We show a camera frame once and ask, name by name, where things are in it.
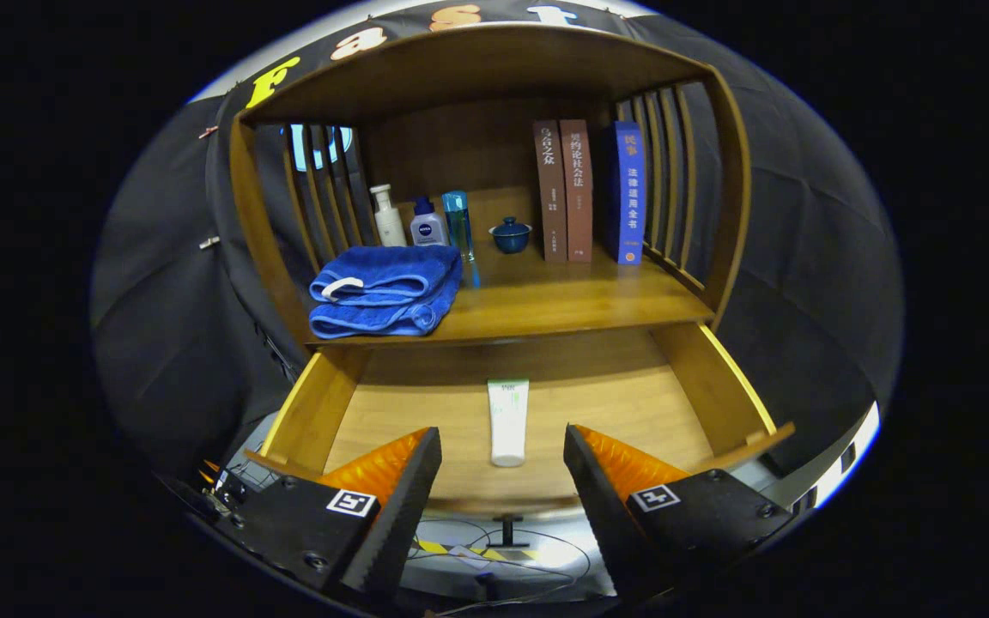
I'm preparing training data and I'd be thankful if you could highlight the reddish brown book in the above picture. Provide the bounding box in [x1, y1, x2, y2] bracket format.
[560, 119, 594, 264]

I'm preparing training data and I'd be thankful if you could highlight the black backdrop cloth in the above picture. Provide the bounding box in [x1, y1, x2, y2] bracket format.
[91, 0, 903, 482]

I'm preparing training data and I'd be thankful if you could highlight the wooden drawer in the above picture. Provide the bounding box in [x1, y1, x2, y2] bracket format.
[246, 322, 796, 550]

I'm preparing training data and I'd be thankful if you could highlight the folded blue towel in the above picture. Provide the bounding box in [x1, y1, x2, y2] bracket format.
[308, 245, 464, 340]

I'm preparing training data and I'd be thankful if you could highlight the dark brown book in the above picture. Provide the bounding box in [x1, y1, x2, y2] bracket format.
[533, 120, 567, 263]

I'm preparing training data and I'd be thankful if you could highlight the white green tube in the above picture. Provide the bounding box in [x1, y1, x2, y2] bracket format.
[487, 379, 531, 468]

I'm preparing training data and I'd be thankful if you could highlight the white pump bottle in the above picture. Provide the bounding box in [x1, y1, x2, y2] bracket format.
[369, 184, 408, 248]

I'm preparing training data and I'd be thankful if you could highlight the black floor cable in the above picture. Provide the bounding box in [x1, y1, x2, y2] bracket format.
[409, 519, 594, 615]

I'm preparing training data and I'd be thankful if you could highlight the white bottle blue cap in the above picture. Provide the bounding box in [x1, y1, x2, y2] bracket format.
[410, 197, 449, 247]

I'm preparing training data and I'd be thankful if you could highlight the teal clear bottle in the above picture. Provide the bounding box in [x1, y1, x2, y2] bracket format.
[442, 191, 482, 288]

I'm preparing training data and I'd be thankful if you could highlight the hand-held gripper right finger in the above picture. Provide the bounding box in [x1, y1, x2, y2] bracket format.
[563, 423, 804, 602]

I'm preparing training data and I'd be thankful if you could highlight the blue book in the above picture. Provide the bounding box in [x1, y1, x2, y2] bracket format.
[615, 121, 646, 265]

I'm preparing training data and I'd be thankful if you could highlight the small black device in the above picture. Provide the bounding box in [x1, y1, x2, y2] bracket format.
[200, 462, 251, 512]

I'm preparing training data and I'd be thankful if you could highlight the blue lidded teacup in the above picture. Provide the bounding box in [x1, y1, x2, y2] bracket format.
[488, 216, 533, 255]

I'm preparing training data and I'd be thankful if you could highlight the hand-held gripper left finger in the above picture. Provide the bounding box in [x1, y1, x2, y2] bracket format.
[220, 427, 444, 602]

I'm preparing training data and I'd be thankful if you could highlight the wooden cabinet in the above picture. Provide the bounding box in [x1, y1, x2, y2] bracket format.
[228, 24, 796, 550]

